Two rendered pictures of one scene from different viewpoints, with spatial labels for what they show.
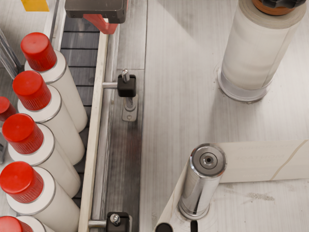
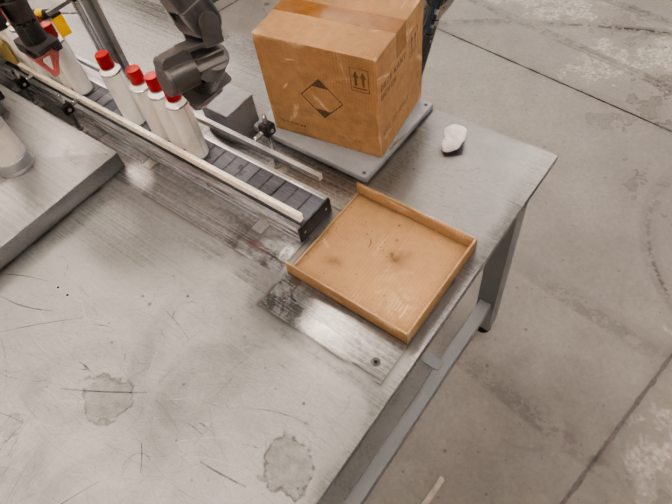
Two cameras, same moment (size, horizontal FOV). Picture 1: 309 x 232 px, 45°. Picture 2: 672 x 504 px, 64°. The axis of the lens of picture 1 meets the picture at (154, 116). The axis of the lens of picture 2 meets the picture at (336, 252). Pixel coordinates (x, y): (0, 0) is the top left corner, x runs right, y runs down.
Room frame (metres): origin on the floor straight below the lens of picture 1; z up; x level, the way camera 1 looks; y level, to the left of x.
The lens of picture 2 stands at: (1.64, -0.43, 1.77)
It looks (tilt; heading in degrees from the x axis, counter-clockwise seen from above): 54 degrees down; 133
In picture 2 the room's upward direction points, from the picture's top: 11 degrees counter-clockwise
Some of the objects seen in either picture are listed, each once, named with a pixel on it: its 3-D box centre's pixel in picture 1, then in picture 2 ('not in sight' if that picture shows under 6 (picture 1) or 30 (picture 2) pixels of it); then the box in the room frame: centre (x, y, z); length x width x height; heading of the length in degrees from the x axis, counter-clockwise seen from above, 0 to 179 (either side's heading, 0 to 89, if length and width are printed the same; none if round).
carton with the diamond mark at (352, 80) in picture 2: not in sight; (343, 67); (0.97, 0.42, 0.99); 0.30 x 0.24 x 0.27; 6
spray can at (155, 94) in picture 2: not in sight; (168, 111); (0.68, 0.11, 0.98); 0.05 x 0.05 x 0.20
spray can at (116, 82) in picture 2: not in sight; (120, 89); (0.51, 0.11, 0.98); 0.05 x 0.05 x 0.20
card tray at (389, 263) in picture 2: not in sight; (380, 255); (1.27, 0.08, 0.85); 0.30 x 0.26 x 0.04; 177
